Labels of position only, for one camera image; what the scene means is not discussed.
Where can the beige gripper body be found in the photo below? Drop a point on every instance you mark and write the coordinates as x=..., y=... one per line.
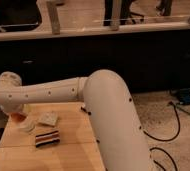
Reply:
x=18, y=111

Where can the red orange apple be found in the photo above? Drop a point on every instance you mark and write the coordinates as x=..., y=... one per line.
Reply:
x=16, y=117

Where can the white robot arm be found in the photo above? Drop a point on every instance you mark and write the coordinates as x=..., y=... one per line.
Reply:
x=109, y=104

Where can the white paper cup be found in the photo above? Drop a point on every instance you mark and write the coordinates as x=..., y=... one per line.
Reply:
x=27, y=125

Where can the white square sponge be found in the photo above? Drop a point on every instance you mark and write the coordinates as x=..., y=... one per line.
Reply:
x=48, y=119

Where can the black office chair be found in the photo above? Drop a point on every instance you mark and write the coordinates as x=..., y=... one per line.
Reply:
x=135, y=16

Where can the blue black object on floor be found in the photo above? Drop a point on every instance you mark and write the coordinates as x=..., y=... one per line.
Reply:
x=182, y=95

